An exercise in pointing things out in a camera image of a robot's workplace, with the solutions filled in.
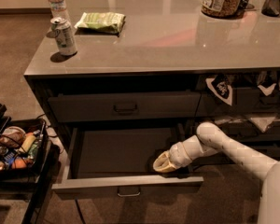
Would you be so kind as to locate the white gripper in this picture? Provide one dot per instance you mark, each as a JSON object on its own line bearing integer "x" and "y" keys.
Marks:
{"x": 179, "y": 157}

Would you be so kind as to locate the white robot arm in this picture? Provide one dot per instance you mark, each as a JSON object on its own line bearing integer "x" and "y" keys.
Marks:
{"x": 209, "y": 140}

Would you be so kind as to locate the grey drawer cabinet counter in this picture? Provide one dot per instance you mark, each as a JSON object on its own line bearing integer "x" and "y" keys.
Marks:
{"x": 164, "y": 45}

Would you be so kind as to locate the white bag in drawer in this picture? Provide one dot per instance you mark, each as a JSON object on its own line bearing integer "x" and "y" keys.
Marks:
{"x": 261, "y": 121}

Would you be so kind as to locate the black tray stand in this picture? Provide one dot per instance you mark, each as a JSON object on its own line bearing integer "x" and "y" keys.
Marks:
{"x": 35, "y": 190}

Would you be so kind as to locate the black bin of groceries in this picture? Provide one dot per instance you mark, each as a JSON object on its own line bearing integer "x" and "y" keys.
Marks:
{"x": 22, "y": 147}

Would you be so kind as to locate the white green soda can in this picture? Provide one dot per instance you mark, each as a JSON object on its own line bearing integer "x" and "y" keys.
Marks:
{"x": 62, "y": 32}

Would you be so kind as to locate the green chip bag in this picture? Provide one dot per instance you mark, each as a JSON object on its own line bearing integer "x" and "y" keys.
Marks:
{"x": 107, "y": 22}

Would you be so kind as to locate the large jar of nuts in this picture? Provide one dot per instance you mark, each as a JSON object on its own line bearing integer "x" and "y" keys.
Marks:
{"x": 220, "y": 8}

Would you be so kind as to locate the clear plastic water bottle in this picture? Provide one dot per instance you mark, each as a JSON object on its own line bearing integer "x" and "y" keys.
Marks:
{"x": 59, "y": 8}

